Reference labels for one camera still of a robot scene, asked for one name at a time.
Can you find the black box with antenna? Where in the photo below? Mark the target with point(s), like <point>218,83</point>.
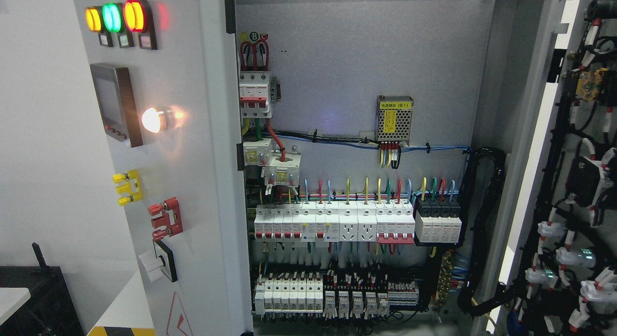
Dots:
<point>49,310</point>

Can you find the grey cabinet door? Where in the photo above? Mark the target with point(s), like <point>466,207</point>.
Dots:
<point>551,265</point>
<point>194,69</point>

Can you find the white glowing indicator lamp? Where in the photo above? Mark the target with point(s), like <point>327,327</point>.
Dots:
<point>156,120</point>

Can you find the green indicator lamp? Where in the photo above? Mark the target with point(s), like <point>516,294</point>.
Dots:
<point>115,23</point>

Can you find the yellow indicator lamp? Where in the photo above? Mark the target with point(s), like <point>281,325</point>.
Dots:
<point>94,21</point>

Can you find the white current transformers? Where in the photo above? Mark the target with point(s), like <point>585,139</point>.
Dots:
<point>275,171</point>

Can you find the red indicator lamp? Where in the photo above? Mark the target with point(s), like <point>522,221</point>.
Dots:
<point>139,19</point>

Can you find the red high voltage warning sticker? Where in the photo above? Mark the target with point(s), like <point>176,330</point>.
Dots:
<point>178,324</point>

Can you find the black white surge protector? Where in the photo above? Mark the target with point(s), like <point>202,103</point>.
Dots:
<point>437,221</point>

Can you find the metal mesh power supply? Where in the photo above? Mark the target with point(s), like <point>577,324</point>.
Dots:
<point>394,118</point>

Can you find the red main circuit breaker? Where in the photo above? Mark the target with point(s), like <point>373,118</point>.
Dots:
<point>256,94</point>

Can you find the red terminal post block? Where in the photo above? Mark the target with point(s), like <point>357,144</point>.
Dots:
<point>166,219</point>

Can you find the white socket breaker row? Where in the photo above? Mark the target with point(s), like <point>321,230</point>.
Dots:
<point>336,221</point>

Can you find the black digital power meter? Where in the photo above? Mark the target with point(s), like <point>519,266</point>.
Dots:
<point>114,92</point>

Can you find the white rotary selector switch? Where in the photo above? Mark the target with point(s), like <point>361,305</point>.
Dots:
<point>159,262</point>

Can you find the yellow terminal post block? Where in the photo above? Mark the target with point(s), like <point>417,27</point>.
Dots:
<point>128,186</point>

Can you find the lower relay terminal row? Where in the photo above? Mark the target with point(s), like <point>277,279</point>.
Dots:
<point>295,293</point>

